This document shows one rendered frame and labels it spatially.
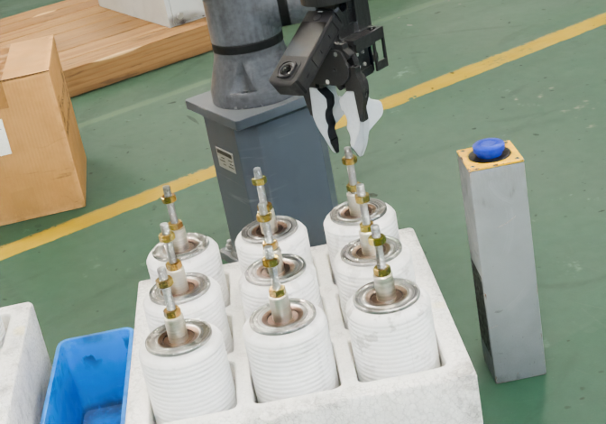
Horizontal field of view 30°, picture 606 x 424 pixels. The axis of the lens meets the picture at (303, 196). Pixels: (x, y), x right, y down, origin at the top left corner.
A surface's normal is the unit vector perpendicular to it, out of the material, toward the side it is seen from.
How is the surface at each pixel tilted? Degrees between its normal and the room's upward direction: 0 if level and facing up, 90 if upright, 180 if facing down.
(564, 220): 0
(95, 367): 88
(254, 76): 73
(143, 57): 90
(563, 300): 0
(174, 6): 90
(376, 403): 90
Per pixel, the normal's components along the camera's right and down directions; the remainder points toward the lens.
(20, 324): -0.18, -0.90
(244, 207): -0.83, 0.35
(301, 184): 0.52, 0.26
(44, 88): 0.15, 0.37
